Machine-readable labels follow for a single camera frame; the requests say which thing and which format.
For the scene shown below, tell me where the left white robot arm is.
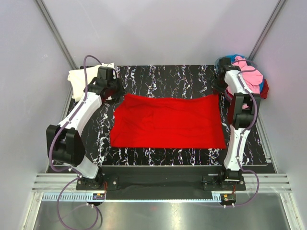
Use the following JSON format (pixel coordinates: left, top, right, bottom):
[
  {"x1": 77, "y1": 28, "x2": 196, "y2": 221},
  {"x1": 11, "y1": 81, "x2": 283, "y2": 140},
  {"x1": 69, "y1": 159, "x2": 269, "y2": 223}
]
[{"x1": 46, "y1": 66, "x2": 125, "y2": 190}]

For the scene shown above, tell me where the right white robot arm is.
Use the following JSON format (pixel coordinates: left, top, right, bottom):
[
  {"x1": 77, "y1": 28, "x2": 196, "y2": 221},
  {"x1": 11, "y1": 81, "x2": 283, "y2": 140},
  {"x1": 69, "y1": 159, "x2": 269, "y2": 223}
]
[{"x1": 212, "y1": 57, "x2": 261, "y2": 190}]

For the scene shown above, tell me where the folded white t-shirt stack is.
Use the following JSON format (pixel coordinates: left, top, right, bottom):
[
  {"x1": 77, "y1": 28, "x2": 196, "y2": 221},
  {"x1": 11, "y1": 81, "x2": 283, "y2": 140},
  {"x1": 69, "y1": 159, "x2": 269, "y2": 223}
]
[{"x1": 67, "y1": 65, "x2": 101, "y2": 102}]

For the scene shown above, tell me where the blue t-shirt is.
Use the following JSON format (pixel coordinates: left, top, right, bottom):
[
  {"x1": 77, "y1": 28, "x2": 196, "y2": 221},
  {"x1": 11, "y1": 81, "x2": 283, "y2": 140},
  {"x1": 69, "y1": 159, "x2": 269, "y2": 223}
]
[{"x1": 225, "y1": 54, "x2": 269, "y2": 93}]

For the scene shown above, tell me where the pink t-shirt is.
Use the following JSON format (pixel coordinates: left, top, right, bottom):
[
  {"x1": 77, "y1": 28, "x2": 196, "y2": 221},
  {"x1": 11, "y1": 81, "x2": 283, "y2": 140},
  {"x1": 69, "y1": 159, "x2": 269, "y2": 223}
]
[{"x1": 233, "y1": 56, "x2": 263, "y2": 93}]

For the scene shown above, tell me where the grey laundry basket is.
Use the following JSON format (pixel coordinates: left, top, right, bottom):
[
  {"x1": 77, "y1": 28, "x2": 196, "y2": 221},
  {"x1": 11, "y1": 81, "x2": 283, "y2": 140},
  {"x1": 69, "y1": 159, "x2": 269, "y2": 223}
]
[{"x1": 214, "y1": 57, "x2": 231, "y2": 94}]

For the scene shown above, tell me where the dark red t-shirt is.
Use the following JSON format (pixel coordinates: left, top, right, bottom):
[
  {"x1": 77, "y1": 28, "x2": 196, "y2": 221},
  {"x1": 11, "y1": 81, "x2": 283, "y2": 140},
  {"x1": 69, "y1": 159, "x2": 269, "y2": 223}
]
[{"x1": 260, "y1": 79, "x2": 269, "y2": 99}]

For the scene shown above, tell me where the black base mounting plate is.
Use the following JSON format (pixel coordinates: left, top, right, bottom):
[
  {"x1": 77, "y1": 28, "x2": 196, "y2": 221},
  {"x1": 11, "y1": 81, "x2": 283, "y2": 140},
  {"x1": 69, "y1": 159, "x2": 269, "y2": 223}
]
[{"x1": 76, "y1": 166, "x2": 246, "y2": 196}]

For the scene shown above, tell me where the left small circuit board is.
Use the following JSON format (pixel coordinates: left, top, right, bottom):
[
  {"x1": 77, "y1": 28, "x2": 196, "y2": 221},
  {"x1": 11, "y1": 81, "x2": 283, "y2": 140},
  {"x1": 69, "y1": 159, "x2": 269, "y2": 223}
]
[{"x1": 93, "y1": 193, "x2": 106, "y2": 200}]

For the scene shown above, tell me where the small circuit board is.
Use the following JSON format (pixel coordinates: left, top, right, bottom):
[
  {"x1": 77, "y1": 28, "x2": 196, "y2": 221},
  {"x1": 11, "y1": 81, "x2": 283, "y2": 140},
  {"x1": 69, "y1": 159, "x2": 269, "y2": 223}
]
[
  {"x1": 93, "y1": 193, "x2": 106, "y2": 200},
  {"x1": 222, "y1": 193, "x2": 236, "y2": 202}
]

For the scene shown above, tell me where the right small circuit board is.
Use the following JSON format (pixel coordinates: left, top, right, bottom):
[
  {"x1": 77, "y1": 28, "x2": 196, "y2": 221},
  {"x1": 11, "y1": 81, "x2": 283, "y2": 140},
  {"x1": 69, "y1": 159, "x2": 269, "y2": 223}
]
[{"x1": 222, "y1": 193, "x2": 236, "y2": 202}]

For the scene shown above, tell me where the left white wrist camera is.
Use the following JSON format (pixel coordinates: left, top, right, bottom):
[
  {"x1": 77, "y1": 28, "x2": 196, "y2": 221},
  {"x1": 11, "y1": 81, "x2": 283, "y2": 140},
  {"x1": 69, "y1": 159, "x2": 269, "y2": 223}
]
[{"x1": 101, "y1": 63, "x2": 115, "y2": 69}]

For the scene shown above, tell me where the left aluminium frame post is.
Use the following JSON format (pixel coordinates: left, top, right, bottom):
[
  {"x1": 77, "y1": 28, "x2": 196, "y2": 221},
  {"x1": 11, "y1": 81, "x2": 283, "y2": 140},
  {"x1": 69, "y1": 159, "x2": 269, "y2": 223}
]
[{"x1": 34, "y1": 0, "x2": 77, "y2": 69}]

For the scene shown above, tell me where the aluminium frame post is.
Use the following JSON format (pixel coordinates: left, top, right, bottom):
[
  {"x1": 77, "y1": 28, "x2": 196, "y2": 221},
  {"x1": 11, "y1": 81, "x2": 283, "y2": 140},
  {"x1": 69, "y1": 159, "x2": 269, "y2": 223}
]
[
  {"x1": 249, "y1": 0, "x2": 287, "y2": 60},
  {"x1": 34, "y1": 0, "x2": 77, "y2": 69}
]

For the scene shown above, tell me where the right aluminium frame post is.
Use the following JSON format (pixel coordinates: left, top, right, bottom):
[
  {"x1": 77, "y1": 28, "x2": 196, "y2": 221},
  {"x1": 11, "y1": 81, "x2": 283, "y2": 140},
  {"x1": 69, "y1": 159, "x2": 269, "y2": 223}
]
[{"x1": 249, "y1": 0, "x2": 287, "y2": 60}]

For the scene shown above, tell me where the slotted grey cable duct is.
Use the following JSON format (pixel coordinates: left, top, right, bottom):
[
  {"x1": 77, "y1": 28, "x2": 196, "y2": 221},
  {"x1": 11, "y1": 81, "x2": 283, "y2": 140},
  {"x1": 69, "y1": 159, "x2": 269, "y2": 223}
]
[{"x1": 42, "y1": 192, "x2": 221, "y2": 203}]

